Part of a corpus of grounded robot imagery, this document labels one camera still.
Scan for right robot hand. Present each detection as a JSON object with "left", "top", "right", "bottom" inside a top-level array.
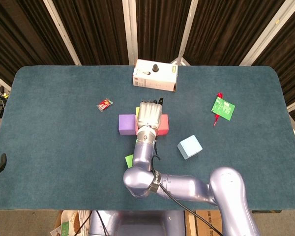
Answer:
[{"left": 136, "top": 97, "right": 164, "bottom": 130}]

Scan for red foam cube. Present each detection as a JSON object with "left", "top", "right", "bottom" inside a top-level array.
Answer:
[{"left": 156, "top": 114, "right": 170, "bottom": 136}]

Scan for purple foam cube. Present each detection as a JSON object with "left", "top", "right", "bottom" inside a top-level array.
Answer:
[{"left": 118, "top": 114, "right": 137, "bottom": 136}]

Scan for green foam cube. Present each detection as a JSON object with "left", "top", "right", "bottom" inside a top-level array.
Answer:
[{"left": 124, "top": 154, "right": 135, "bottom": 169}]

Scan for light blue foam cube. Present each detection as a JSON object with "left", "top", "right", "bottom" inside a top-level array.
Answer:
[{"left": 177, "top": 134, "right": 203, "bottom": 160}]

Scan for white cardboard box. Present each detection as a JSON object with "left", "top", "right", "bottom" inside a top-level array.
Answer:
[{"left": 132, "top": 59, "right": 179, "bottom": 92}]

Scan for red candy wrapper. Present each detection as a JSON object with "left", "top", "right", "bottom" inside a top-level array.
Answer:
[{"left": 96, "top": 98, "right": 114, "bottom": 113}]

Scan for teal felt table cover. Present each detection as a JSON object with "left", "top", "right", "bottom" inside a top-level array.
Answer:
[{"left": 0, "top": 65, "right": 295, "bottom": 211}]

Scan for white tripod stand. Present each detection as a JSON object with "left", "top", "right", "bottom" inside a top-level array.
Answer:
[{"left": 169, "top": 50, "right": 190, "bottom": 66}]

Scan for small red ribbon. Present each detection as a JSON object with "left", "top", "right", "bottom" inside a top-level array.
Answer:
[{"left": 213, "top": 92, "right": 224, "bottom": 127}]

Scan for green sachet packet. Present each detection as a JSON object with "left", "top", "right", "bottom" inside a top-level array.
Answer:
[{"left": 211, "top": 96, "right": 236, "bottom": 121}]

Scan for white paper bag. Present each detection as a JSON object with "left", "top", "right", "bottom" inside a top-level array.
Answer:
[{"left": 50, "top": 210, "right": 91, "bottom": 236}]

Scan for grey robot torso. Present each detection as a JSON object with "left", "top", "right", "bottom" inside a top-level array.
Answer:
[{"left": 88, "top": 210, "right": 187, "bottom": 236}]

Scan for wooden plank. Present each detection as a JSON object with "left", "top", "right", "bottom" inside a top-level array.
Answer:
[{"left": 185, "top": 210, "right": 197, "bottom": 236}]

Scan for brown cardboard box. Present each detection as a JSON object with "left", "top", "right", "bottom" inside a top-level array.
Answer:
[{"left": 194, "top": 210, "right": 223, "bottom": 236}]

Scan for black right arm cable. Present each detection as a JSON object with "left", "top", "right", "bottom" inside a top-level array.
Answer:
[{"left": 151, "top": 140, "right": 223, "bottom": 236}]

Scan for black torso cable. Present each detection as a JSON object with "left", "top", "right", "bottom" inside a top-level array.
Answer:
[{"left": 95, "top": 210, "right": 108, "bottom": 236}]

